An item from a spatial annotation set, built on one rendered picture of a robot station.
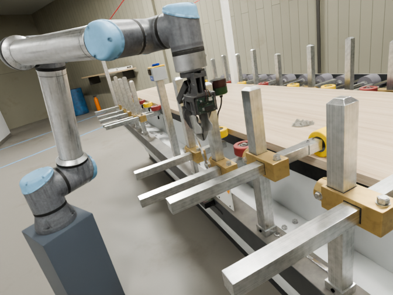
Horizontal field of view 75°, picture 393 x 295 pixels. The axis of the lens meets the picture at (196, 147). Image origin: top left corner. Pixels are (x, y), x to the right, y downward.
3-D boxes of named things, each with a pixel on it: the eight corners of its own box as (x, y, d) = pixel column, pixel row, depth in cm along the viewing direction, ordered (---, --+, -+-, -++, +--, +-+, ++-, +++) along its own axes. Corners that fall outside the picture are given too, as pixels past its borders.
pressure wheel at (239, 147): (245, 178, 93) (241, 149, 89) (233, 171, 100) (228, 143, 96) (262, 170, 96) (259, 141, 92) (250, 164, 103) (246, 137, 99)
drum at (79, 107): (92, 111, 853) (83, 86, 824) (78, 116, 815) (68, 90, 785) (83, 111, 886) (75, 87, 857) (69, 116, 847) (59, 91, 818)
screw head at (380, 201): (385, 208, 41) (386, 202, 41) (372, 202, 43) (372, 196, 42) (393, 203, 42) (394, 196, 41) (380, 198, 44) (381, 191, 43)
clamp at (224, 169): (227, 181, 89) (224, 168, 87) (209, 168, 101) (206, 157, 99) (240, 175, 91) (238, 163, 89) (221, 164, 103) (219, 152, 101)
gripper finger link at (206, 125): (210, 144, 76) (204, 113, 73) (202, 139, 82) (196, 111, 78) (219, 140, 77) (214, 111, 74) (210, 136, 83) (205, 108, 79)
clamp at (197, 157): (196, 164, 111) (193, 153, 109) (183, 155, 123) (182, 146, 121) (208, 159, 113) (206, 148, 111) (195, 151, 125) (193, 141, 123)
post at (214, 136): (224, 206, 101) (202, 83, 84) (220, 202, 104) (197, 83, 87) (232, 203, 102) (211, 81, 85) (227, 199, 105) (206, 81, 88)
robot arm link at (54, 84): (55, 187, 136) (11, 33, 99) (83, 172, 149) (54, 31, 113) (73, 198, 129) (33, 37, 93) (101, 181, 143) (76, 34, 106)
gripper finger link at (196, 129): (200, 147, 75) (195, 116, 72) (193, 142, 81) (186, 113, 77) (210, 144, 76) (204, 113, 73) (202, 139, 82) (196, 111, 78)
